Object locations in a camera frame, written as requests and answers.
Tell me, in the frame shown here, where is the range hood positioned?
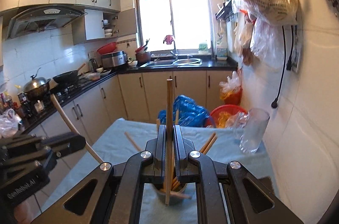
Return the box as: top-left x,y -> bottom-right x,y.
6,4 -> 86,39

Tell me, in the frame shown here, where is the red plastic basket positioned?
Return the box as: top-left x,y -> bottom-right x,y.
204,105 -> 248,128

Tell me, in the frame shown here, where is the kitchen window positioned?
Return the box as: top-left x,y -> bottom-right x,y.
136,0 -> 213,55

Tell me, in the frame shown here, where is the black wok pan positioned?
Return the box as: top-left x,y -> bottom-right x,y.
53,63 -> 86,84

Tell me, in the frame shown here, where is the kitchen sink with faucet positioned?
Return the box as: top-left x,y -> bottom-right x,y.
140,47 -> 202,68

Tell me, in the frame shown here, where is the steel rice cooker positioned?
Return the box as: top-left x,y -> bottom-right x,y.
101,51 -> 128,68

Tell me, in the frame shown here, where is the black power cable plug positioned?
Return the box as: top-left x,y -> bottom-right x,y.
271,26 -> 294,109

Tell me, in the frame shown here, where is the red bucket with bag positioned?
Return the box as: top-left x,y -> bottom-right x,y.
219,71 -> 242,105

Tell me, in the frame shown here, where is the dark grey utensil holder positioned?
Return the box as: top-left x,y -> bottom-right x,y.
153,184 -> 192,206

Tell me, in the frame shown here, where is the light green table cloth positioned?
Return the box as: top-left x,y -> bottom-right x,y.
36,126 -> 280,223

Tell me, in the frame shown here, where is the red basin on cooker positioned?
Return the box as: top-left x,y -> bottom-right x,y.
97,42 -> 117,55

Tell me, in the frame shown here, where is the wooden chopstick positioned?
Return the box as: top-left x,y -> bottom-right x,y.
51,94 -> 104,164
164,79 -> 174,206

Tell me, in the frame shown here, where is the hanging plastic bag with food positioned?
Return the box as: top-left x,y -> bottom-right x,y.
233,0 -> 298,70

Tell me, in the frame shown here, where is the steel pot with lid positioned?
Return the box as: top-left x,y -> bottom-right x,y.
24,67 -> 51,101

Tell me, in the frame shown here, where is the dark chopstick in holder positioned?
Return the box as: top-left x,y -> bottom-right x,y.
124,132 -> 142,152

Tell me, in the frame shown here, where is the blue plastic bag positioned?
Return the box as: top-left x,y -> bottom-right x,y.
172,95 -> 210,128

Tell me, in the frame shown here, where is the person's left hand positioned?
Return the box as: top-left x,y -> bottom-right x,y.
13,201 -> 34,224

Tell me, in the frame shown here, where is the clear glass mug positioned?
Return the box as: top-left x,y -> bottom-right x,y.
233,108 -> 270,153

